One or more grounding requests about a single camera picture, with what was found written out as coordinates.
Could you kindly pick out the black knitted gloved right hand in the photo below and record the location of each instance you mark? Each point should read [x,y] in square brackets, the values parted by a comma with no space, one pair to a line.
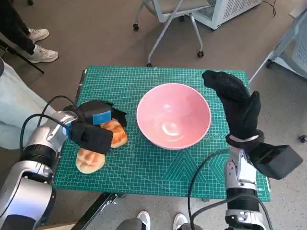
[237,107]

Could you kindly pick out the black left hand blue tape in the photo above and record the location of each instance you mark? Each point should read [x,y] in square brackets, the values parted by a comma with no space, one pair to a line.
[100,116]

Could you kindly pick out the long glazed toy bread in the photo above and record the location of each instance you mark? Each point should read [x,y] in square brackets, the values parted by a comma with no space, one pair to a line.
[118,136]

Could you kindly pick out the round pale toy bread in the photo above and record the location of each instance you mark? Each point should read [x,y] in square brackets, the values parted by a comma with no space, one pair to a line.
[90,163]

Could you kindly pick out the pink bowl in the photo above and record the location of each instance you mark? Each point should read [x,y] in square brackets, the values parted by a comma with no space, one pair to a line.
[172,107]

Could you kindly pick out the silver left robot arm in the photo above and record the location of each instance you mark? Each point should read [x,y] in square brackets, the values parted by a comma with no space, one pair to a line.
[24,179]

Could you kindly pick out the green cutting mat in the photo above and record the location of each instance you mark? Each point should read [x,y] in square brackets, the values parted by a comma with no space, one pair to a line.
[144,167]

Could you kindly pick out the small black floor object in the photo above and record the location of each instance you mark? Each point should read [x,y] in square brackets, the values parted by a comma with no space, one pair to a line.
[302,139]

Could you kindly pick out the seated person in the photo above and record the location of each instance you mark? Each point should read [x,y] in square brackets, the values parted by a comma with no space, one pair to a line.
[19,103]

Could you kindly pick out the white mesh chair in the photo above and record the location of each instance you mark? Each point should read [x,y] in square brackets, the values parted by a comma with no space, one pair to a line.
[299,48]

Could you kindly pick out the white perforated cabinet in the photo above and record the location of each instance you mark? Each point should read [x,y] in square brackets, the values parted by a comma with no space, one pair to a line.
[235,9]

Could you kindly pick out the grey office chair with casters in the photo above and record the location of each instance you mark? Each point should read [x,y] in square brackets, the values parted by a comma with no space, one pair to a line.
[182,7]

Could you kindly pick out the standing person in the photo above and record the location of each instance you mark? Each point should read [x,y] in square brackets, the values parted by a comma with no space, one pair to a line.
[14,24]

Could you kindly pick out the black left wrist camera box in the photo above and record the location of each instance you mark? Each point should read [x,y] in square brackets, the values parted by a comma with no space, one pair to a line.
[93,139]

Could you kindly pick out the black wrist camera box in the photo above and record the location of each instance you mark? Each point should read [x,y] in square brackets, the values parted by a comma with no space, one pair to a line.
[93,139]
[275,163]

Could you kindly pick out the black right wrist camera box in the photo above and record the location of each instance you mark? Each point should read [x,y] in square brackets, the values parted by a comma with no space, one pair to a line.
[275,163]

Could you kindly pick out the grey chair with black frame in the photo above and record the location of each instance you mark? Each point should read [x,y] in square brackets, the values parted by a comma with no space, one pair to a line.
[38,68]

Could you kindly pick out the black metal table bracket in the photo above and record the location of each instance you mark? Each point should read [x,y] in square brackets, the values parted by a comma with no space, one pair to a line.
[96,210]

